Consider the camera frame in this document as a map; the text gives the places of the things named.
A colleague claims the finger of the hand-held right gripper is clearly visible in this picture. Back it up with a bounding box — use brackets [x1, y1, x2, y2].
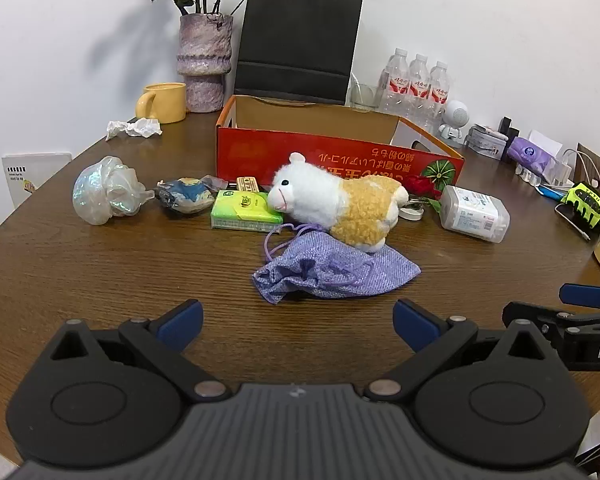
[559, 283, 600, 310]
[502, 301, 600, 334]

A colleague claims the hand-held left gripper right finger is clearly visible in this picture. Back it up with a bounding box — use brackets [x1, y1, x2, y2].
[365, 298, 556, 404]

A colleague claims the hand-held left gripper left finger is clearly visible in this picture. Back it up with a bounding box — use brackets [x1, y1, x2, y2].
[45, 299, 231, 404]

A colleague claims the blue yellow packaged toy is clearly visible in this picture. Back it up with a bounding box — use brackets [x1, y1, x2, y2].
[154, 175, 217, 218]

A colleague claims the green tissue pack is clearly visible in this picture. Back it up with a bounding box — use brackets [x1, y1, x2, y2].
[210, 190, 285, 233]

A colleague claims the red rose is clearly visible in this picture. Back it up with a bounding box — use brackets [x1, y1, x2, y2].
[405, 174, 444, 212]

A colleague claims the iridescent plastic bag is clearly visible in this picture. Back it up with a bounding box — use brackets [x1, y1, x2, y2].
[72, 156, 156, 226]

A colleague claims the white and tan plush alpaca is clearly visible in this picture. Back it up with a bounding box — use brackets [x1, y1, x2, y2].
[266, 151, 410, 254]

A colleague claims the red orange cardboard box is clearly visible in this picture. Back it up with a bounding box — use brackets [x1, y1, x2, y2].
[215, 94, 466, 197]

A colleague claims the yellow black glove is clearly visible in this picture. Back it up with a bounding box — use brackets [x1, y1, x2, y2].
[560, 181, 600, 234]

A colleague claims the white power strip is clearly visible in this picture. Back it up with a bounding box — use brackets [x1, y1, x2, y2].
[515, 157, 574, 187]

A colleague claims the purple wipes pack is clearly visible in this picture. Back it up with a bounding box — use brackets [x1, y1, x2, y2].
[506, 136, 557, 177]

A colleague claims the grey tin box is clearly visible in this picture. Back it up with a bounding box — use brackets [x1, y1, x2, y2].
[465, 130, 511, 159]

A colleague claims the pink white patterned case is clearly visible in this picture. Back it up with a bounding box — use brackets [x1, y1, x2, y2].
[472, 124, 509, 142]

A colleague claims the crumpled white tissue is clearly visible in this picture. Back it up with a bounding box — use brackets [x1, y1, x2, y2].
[105, 117, 164, 141]

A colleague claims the white printed card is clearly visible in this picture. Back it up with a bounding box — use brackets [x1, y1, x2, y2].
[1, 152, 73, 209]

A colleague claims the white robot figurine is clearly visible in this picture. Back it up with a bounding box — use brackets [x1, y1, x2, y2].
[437, 100, 469, 141]

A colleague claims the yellow mug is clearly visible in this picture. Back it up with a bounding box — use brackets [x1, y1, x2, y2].
[135, 82, 187, 124]

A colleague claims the clear water bottle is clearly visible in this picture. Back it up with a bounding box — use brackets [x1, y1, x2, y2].
[405, 53, 432, 119]
[378, 48, 411, 114]
[426, 61, 454, 127]

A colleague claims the green glass cup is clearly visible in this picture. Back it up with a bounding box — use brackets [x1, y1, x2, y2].
[349, 82, 381, 112]

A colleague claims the purple textured vase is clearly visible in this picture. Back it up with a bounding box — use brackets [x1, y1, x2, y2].
[176, 12, 235, 113]

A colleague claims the black paper bag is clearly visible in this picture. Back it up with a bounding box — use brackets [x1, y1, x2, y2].
[234, 0, 365, 107]

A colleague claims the purple drawstring pouch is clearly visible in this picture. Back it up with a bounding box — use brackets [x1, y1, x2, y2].
[252, 224, 422, 305]

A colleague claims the white cable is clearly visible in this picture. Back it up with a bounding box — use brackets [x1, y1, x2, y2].
[562, 148, 600, 196]

